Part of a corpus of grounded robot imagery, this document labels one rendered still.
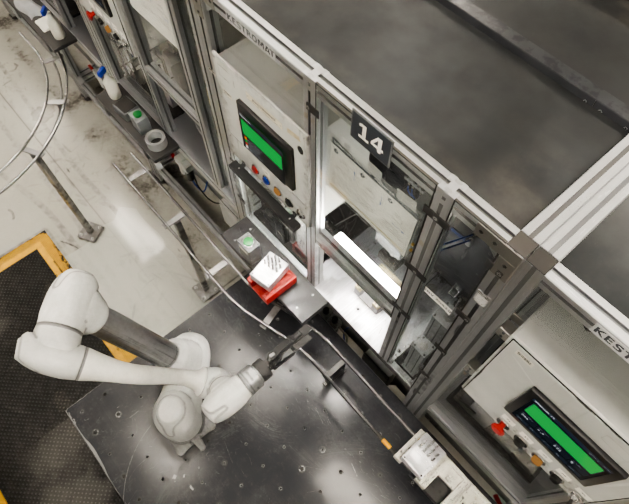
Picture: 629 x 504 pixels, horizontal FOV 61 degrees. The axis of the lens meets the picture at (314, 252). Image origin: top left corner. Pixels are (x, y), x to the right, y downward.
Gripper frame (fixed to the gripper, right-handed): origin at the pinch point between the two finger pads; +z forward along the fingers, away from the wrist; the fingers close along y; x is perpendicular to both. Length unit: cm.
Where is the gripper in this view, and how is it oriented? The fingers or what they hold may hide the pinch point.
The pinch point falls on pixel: (303, 335)
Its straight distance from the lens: 189.6
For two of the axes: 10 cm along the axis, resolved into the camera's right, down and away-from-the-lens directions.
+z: 7.5, -5.8, 3.1
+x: -6.6, -6.7, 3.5
